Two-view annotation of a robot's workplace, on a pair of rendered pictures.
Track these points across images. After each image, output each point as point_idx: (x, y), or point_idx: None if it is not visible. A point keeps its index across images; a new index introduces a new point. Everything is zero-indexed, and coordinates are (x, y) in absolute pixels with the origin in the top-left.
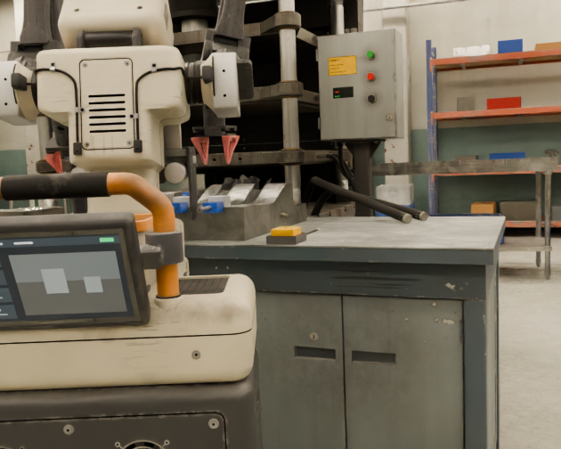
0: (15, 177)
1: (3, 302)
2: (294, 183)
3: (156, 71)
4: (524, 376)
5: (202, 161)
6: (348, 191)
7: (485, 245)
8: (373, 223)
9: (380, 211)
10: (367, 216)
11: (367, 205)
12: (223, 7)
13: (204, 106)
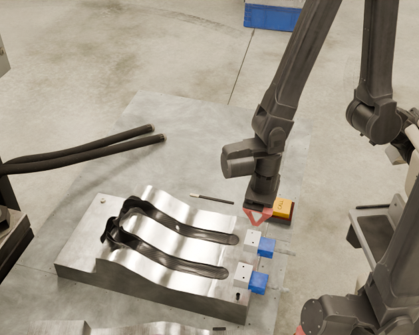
0: None
1: None
2: None
3: None
4: (16, 182)
5: (259, 224)
6: (94, 152)
7: (302, 121)
8: (152, 159)
9: (139, 147)
10: (0, 163)
11: (124, 150)
12: (383, 71)
13: (276, 175)
